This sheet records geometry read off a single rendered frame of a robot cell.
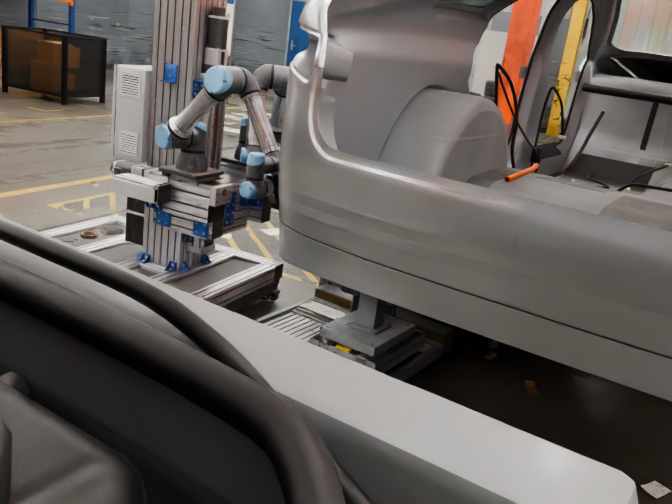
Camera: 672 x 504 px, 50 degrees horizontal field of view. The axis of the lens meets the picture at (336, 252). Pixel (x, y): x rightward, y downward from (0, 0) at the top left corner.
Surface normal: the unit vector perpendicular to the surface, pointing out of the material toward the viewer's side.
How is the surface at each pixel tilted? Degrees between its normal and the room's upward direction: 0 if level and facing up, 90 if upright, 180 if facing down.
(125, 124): 90
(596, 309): 108
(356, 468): 90
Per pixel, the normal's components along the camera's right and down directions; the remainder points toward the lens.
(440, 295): -0.57, 0.45
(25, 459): 0.13, -0.95
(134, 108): -0.44, 0.21
